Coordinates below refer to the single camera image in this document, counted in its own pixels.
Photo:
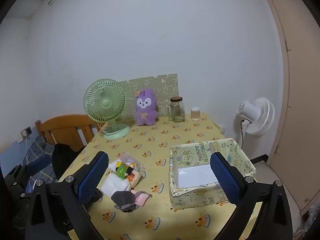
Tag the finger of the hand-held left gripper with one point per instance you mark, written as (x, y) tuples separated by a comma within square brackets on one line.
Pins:
[(37, 165)]

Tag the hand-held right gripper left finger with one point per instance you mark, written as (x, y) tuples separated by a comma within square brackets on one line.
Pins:
[(92, 177)]

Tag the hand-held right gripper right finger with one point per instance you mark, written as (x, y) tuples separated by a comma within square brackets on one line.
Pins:
[(225, 180)]

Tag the white cloth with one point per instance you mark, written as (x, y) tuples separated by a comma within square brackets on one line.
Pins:
[(115, 183)]

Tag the green printed packet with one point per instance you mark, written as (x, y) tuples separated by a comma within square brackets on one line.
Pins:
[(121, 170)]

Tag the yellow printed fabric box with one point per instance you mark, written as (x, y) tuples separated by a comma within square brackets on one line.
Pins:
[(192, 195)]

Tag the grey sock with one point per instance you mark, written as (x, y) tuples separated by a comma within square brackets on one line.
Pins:
[(123, 200)]

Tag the black sock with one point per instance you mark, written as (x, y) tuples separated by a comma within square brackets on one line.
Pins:
[(98, 195)]

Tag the blue plaid blanket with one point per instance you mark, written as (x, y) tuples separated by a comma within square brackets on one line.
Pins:
[(40, 142)]

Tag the light blue panel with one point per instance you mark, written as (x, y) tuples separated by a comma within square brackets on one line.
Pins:
[(8, 157)]

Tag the black cloth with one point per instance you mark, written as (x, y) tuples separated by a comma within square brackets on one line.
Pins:
[(62, 157)]

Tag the white sheet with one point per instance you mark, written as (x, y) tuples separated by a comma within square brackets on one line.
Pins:
[(195, 176)]

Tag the clear zip bag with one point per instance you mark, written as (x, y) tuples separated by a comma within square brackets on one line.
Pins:
[(131, 158)]

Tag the pink sock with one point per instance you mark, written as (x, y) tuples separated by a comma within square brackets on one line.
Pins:
[(141, 197)]

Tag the white floor fan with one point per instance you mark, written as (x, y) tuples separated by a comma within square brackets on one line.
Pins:
[(257, 117)]

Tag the cotton swab container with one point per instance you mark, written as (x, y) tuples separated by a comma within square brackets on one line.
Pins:
[(195, 113)]

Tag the green desk fan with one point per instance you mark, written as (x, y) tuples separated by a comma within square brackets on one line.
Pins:
[(103, 103)]

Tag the yellow printed tablecloth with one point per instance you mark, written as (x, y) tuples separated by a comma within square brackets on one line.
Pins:
[(155, 135)]

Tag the glass jar with brown lid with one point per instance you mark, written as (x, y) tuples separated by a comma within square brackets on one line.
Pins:
[(177, 112)]

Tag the purple plush bunny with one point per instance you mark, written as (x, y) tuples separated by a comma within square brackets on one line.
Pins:
[(146, 112)]

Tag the clear plastic wrap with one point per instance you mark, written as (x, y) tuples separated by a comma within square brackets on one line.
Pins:
[(312, 217)]

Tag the beige door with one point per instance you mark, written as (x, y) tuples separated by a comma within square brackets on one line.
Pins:
[(300, 105)]

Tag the wall socket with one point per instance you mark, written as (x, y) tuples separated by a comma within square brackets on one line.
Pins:
[(28, 130)]

